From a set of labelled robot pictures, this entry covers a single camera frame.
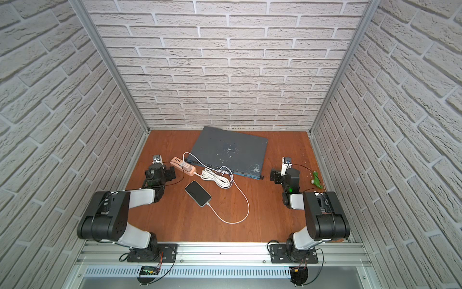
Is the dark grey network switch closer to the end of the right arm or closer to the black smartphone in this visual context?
the black smartphone

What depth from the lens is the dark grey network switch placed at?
3.25 ft

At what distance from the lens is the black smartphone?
2.93 ft

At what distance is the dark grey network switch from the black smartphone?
0.12 meters

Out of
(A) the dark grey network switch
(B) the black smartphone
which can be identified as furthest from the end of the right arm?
(B) the black smartphone
